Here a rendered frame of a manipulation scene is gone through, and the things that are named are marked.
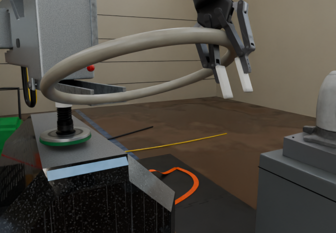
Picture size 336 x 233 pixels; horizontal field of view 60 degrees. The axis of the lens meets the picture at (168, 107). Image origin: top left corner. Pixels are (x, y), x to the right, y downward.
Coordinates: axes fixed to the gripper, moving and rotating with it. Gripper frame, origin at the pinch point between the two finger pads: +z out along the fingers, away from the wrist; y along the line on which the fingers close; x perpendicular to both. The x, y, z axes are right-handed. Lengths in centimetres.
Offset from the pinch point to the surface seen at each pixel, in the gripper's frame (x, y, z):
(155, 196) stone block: -36, 64, 29
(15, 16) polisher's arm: -12, 105, -68
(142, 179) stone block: -32, 65, 21
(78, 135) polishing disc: -20, 84, -4
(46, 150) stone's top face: -10, 95, -1
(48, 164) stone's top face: -2, 81, 6
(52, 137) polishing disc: -11, 91, -5
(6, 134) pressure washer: -64, 262, -37
